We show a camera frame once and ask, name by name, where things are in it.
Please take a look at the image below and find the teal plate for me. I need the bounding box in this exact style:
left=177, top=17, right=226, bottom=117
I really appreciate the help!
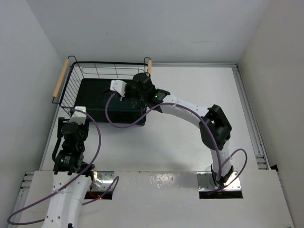
left=100, top=88, right=142, bottom=110

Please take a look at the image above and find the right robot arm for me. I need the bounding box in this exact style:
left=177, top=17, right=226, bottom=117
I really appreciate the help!
left=116, top=73, right=233, bottom=187

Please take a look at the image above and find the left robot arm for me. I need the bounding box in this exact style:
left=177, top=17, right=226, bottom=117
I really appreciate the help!
left=42, top=116, right=92, bottom=228

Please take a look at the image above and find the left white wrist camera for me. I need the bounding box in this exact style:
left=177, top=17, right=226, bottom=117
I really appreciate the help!
left=69, top=106, right=87, bottom=124

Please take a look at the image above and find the right wooden rack handle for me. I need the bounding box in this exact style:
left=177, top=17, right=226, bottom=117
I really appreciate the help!
left=147, top=60, right=152, bottom=76

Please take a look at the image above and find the wooden rack handle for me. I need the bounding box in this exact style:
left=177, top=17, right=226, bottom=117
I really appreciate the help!
left=52, top=58, right=69, bottom=98
left=147, top=60, right=152, bottom=76

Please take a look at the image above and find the black wire dish rack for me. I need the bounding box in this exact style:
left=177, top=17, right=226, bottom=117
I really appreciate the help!
left=52, top=56, right=151, bottom=123

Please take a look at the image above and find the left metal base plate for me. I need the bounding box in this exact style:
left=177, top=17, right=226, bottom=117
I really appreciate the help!
left=92, top=171, right=114, bottom=191

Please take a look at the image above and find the metal base plate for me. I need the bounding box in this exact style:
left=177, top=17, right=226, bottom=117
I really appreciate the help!
left=92, top=171, right=114, bottom=191
left=197, top=171, right=241, bottom=192

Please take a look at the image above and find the left wooden rack handle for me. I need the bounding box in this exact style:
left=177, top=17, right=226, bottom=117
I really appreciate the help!
left=52, top=58, right=69, bottom=98

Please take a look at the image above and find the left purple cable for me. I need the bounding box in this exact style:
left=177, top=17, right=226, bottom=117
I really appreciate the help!
left=6, top=108, right=119, bottom=224

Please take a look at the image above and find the purple cable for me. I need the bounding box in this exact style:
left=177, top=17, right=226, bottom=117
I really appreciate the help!
left=6, top=108, right=119, bottom=224
left=105, top=94, right=248, bottom=192

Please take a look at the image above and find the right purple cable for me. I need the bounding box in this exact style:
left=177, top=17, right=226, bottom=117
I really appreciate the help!
left=105, top=94, right=248, bottom=192

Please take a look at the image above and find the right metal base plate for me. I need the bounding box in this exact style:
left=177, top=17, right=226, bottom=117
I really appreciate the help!
left=197, top=171, right=241, bottom=192

